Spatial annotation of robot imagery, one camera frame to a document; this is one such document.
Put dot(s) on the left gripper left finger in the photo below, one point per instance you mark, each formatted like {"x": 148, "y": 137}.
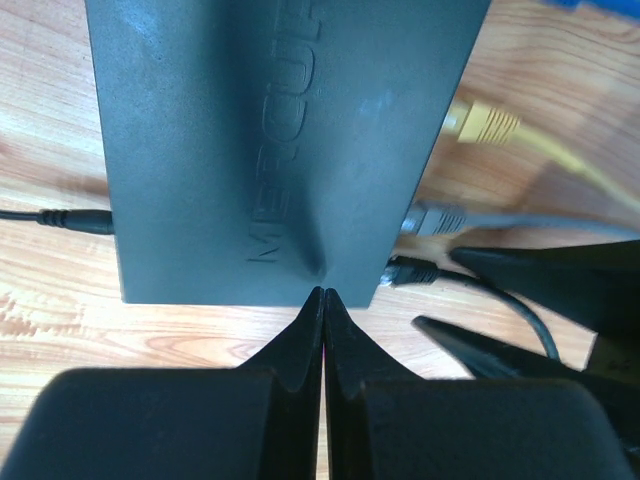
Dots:
{"x": 259, "y": 420}

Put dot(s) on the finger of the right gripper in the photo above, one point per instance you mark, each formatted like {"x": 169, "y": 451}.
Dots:
{"x": 485, "y": 357}
{"x": 596, "y": 286}

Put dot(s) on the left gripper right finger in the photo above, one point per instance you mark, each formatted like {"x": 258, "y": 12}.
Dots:
{"x": 386, "y": 422}

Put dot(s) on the black network switch box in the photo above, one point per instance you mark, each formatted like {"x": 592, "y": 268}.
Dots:
{"x": 256, "y": 150}

